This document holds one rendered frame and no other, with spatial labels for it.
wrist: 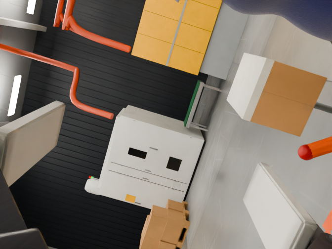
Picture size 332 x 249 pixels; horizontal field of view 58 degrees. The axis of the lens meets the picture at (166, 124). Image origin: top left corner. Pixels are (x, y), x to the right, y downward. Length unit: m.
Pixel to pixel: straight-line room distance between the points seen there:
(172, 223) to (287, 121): 5.44
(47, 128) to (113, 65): 10.92
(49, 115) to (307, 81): 1.93
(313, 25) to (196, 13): 7.34
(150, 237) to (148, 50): 4.50
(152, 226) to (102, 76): 6.02
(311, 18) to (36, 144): 0.33
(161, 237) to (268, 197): 7.22
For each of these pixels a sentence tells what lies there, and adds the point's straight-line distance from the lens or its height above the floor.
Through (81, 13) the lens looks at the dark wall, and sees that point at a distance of 11.35.
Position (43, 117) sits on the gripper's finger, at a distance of 0.17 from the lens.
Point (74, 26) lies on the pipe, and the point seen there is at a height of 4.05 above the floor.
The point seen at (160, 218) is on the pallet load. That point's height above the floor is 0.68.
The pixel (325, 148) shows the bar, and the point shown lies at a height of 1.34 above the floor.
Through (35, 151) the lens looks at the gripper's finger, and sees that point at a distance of 0.17.
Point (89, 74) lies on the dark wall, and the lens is 11.29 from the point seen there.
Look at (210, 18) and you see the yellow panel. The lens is 7.75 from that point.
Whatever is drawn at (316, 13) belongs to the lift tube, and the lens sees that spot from 0.39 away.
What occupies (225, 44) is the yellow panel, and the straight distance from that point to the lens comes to 7.82.
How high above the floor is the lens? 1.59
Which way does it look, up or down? 3 degrees down
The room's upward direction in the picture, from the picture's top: 73 degrees counter-clockwise
